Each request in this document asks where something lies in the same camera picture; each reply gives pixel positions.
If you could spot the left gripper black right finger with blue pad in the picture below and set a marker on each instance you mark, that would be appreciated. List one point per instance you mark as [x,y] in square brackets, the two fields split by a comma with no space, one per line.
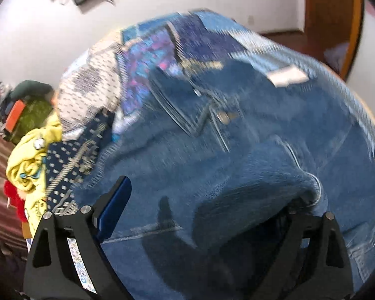
[301,256]

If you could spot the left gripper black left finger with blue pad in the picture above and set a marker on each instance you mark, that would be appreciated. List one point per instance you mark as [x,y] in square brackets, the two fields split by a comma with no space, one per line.
[66,260]

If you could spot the blue denim jeans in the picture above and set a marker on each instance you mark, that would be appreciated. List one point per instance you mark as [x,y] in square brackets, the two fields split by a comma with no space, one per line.
[215,162]

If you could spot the red plush fabric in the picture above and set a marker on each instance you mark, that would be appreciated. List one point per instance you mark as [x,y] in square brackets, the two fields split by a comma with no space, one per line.
[13,199]

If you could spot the navy white patterned folded garment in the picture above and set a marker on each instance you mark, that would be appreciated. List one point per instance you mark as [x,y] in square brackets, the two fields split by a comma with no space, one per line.
[70,162]

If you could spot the yellow printed garment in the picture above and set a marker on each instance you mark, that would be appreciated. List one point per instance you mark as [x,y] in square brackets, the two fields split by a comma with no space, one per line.
[26,168]

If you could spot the dark green round cushion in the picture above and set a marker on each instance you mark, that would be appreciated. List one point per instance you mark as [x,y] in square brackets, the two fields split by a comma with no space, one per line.
[32,88]

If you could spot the patchwork patterned bedspread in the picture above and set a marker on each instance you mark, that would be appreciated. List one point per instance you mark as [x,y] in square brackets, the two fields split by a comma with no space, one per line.
[113,73]

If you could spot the brown wooden door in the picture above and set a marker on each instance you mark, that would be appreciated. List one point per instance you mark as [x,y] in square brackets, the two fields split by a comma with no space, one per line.
[336,22]

